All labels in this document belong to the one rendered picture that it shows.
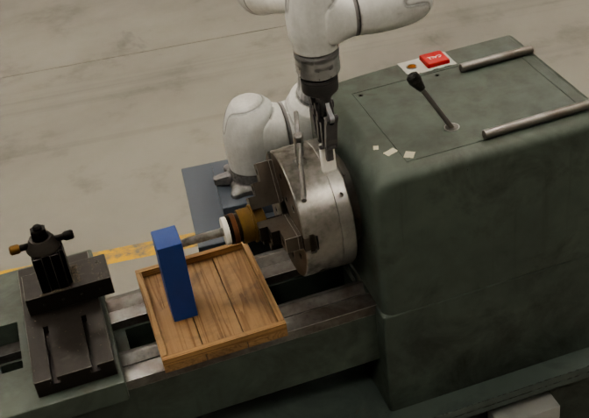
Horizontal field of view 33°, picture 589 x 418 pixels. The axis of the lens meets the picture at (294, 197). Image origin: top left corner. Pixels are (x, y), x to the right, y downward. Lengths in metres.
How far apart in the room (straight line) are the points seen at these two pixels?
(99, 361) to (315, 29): 0.90
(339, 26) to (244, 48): 3.74
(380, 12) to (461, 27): 3.72
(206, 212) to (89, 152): 1.99
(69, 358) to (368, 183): 0.78
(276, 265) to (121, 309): 0.41
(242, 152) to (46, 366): 0.94
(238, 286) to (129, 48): 3.51
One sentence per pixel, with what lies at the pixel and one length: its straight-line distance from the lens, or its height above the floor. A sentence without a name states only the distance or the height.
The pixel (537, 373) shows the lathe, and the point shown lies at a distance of 2.73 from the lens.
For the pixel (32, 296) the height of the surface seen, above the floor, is 1.02.
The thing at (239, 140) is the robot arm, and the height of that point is 0.98.
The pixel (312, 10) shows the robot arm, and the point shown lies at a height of 1.71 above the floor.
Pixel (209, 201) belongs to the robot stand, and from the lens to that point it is 3.07.
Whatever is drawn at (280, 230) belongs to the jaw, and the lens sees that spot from 2.31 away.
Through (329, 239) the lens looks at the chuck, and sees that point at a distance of 2.28.
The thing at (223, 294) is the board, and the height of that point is 0.89.
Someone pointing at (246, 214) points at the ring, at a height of 1.12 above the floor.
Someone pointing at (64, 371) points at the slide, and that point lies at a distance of 2.29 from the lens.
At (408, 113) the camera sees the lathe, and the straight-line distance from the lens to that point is 2.40.
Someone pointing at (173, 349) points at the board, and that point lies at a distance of 2.39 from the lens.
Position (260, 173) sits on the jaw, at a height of 1.18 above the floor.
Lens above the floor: 2.49
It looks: 35 degrees down
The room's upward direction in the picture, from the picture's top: 8 degrees counter-clockwise
